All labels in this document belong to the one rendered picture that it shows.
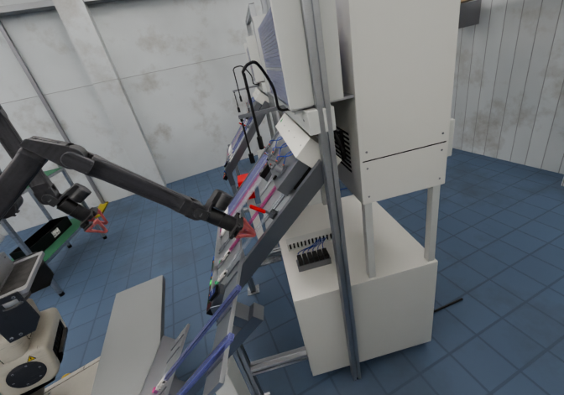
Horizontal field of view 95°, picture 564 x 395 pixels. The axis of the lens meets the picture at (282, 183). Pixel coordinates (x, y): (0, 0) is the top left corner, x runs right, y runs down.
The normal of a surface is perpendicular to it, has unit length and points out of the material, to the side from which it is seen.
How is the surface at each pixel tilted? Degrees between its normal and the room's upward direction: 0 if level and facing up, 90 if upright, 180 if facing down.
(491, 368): 0
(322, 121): 90
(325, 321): 90
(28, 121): 90
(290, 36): 90
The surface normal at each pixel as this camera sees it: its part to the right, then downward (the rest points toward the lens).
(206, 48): 0.37, 0.34
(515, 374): -0.19, -0.88
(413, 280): 0.16, 0.40
